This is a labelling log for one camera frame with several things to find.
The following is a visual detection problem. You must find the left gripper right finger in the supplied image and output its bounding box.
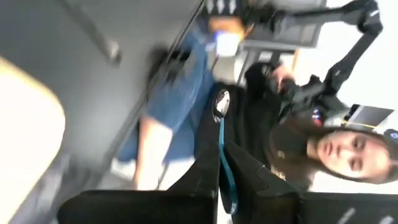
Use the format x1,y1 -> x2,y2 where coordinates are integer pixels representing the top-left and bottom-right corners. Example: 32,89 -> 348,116
224,141 -> 300,224

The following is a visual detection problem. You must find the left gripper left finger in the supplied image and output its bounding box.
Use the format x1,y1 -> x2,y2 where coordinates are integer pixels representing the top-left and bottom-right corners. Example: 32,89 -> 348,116
169,139 -> 221,224

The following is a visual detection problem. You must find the blue-handled metal spoon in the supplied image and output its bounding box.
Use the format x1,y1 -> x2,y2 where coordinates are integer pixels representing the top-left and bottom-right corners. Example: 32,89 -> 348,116
211,89 -> 239,215

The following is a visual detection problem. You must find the person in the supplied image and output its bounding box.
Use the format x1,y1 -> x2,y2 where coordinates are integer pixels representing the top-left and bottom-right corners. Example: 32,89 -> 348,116
116,21 -> 398,191

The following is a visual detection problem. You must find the orange box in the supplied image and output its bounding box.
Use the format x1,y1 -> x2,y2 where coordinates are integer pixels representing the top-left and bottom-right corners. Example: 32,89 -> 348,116
208,15 -> 249,37

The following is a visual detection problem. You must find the grey metal stand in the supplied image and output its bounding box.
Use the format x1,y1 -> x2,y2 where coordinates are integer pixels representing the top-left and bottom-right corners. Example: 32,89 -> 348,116
239,14 -> 326,85

